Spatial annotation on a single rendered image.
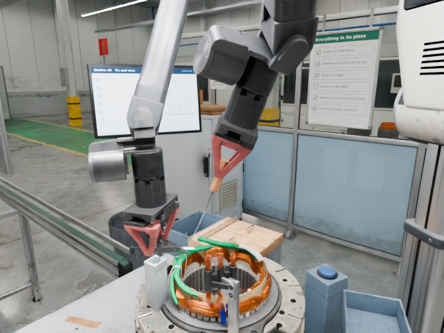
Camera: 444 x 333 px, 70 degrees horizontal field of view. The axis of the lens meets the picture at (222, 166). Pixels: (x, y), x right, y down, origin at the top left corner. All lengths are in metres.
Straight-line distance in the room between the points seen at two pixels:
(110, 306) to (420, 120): 1.02
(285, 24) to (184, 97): 1.23
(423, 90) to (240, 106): 0.40
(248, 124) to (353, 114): 2.28
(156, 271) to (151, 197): 0.13
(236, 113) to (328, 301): 0.52
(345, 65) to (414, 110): 2.03
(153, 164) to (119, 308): 0.69
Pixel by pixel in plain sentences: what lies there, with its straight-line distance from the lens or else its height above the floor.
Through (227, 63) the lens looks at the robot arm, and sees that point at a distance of 0.46.
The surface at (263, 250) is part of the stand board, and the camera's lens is 0.86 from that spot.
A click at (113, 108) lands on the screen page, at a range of 1.58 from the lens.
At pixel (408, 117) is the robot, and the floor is 1.41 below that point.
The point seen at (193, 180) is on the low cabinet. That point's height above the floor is 0.58.
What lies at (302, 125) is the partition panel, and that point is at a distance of 2.98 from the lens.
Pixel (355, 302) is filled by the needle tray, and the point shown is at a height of 1.04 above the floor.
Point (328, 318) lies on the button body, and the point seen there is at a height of 0.94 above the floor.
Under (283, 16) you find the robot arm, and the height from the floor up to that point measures 1.56.
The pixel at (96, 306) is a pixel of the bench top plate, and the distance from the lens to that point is 1.21.
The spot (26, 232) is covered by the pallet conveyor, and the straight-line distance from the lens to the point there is 2.51.
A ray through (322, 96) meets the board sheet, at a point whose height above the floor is 1.37.
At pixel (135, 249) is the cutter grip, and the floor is 1.17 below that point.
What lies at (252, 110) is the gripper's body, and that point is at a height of 1.44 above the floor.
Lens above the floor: 1.49
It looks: 15 degrees down
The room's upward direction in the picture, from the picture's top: straight up
